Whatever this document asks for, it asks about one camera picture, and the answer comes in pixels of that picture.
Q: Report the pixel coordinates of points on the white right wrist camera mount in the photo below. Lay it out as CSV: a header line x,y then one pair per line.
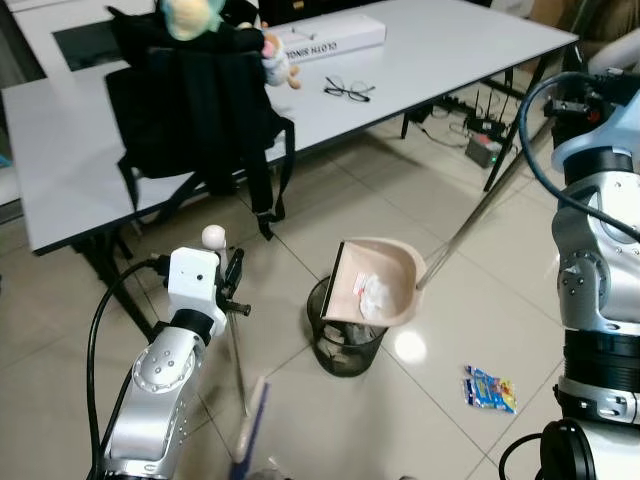
x,y
605,140

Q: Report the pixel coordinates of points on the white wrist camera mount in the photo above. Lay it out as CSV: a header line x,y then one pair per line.
x,y
192,282
605,140

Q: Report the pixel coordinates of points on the blue snack packet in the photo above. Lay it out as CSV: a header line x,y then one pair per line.
x,y
490,390

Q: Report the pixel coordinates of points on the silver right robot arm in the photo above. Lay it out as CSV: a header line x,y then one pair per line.
x,y
600,260

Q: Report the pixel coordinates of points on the crumpled white paper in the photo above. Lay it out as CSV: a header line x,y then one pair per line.
x,y
378,297

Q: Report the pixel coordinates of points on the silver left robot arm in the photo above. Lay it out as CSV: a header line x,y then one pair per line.
x,y
155,385

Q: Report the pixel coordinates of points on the long white cardboard box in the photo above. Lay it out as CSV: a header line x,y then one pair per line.
x,y
335,38

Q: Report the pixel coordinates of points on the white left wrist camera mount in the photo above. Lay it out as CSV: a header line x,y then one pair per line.
x,y
192,282

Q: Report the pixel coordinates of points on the white table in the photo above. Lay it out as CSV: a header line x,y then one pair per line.
x,y
440,60

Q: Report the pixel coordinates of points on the plush toy doll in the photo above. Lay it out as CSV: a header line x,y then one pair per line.
x,y
192,18

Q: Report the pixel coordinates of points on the black flat pad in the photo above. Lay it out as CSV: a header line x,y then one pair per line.
x,y
85,45

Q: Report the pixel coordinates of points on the black backpack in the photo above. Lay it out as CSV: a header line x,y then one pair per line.
x,y
195,110

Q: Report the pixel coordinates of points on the black router with antennas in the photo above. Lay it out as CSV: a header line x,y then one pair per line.
x,y
485,145

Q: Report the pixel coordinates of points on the black mesh waste bin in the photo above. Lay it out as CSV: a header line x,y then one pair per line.
x,y
345,350

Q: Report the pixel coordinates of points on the black-framed glasses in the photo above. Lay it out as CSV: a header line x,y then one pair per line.
x,y
356,93

